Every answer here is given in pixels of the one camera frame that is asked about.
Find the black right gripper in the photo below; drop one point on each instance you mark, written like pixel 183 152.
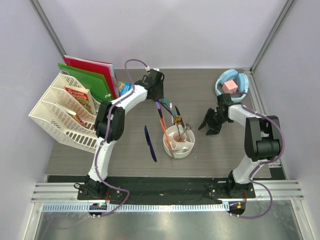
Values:
pixel 214 129

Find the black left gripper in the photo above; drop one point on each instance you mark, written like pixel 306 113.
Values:
pixel 160 95

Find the gold spoon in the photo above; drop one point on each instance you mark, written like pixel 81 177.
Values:
pixel 176 122

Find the white round divided container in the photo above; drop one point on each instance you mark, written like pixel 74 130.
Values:
pixel 178 145

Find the orange chopstick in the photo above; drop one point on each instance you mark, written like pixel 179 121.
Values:
pixel 165 133

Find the purple metallic spoon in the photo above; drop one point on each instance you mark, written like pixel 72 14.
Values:
pixel 160 112

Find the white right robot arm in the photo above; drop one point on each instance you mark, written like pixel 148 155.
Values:
pixel 264 141

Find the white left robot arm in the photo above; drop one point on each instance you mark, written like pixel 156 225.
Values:
pixel 110 123

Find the teal spoon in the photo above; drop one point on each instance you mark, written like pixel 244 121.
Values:
pixel 166 104

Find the blue card box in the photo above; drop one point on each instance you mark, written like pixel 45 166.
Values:
pixel 124 87

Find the pink cube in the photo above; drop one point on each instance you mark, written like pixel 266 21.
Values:
pixel 229 87

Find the light blue headphones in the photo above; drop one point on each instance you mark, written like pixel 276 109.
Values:
pixel 241 79

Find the red folder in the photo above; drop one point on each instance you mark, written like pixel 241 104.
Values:
pixel 104 68

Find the green folder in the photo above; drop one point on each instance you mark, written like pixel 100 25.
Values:
pixel 95 82

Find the blue metallic knife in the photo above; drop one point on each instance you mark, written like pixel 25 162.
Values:
pixel 149 143

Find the white plastic file organizer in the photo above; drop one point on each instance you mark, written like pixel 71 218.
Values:
pixel 63 117

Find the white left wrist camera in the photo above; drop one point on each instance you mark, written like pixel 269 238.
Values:
pixel 148 69

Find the white slotted cable duct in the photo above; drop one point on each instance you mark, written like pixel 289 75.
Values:
pixel 91 207

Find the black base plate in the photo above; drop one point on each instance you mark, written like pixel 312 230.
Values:
pixel 163 190

